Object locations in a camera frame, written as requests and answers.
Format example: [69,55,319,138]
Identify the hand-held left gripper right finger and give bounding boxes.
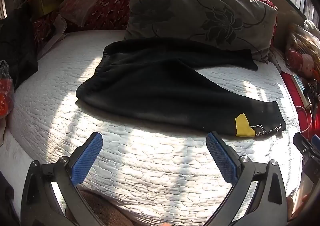
[206,131,288,226]

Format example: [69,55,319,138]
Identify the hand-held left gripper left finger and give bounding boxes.
[20,132,103,226]

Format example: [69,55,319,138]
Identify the brown trousers leg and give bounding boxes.
[66,190,135,226]

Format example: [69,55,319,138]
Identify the black garment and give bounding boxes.
[0,8,39,91]

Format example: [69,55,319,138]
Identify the clear plastic bag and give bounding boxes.
[59,0,130,27]

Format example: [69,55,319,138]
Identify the red floral quilt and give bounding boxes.
[32,0,278,48]

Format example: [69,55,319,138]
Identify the plastic-wrapped doll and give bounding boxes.
[285,19,320,81]

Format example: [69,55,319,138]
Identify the person's right hand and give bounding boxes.
[287,194,310,220]

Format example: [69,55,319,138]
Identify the white quilted mattress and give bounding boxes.
[0,30,304,226]

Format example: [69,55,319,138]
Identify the grey floral pillow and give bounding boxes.
[124,0,279,63]

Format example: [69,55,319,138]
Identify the red plastic bag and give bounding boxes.
[0,59,15,119]

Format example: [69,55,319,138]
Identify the white power strip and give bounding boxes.
[291,73,312,109]

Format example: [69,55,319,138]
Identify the black pants with yellow patch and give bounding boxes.
[76,38,287,138]

